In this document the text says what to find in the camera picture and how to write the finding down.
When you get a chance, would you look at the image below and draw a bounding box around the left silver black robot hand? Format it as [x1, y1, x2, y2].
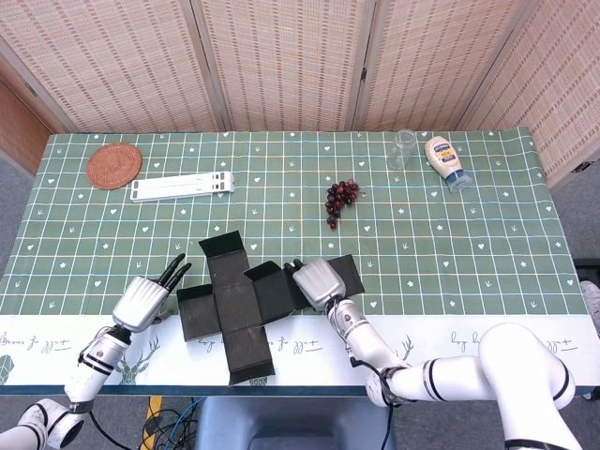
[112, 252, 193, 334]

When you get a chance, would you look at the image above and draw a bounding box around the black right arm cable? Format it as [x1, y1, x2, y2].
[378, 374, 396, 450]

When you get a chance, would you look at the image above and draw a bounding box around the mayonnaise squeeze bottle blue cap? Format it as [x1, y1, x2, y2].
[424, 134, 472, 193]

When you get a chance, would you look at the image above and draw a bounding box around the dark teal under cloth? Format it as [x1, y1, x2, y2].
[0, 383, 593, 400]

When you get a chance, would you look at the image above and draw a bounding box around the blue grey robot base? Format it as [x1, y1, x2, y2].
[194, 397, 398, 450]

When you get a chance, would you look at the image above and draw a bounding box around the brown wooden door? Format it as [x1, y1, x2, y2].
[0, 80, 60, 175]

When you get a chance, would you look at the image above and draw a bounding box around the clear empty jar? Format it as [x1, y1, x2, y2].
[384, 129, 416, 171]

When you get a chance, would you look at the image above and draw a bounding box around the dark red grape bunch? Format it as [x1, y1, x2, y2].
[324, 178, 363, 231]

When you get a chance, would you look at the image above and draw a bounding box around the white flat electronic device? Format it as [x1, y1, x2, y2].
[129, 171, 236, 203]

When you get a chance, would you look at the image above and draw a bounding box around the black foldable cardboard box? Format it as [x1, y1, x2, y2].
[176, 231, 366, 388]

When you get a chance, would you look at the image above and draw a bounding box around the floor cable tangle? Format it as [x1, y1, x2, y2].
[140, 397, 203, 450]

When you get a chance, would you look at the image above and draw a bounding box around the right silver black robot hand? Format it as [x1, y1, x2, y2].
[283, 257, 348, 313]

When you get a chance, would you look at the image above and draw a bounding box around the round woven rattan coaster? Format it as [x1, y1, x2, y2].
[85, 142, 143, 191]

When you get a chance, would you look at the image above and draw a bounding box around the bamboo folding screen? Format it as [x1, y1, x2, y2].
[0, 0, 600, 188]

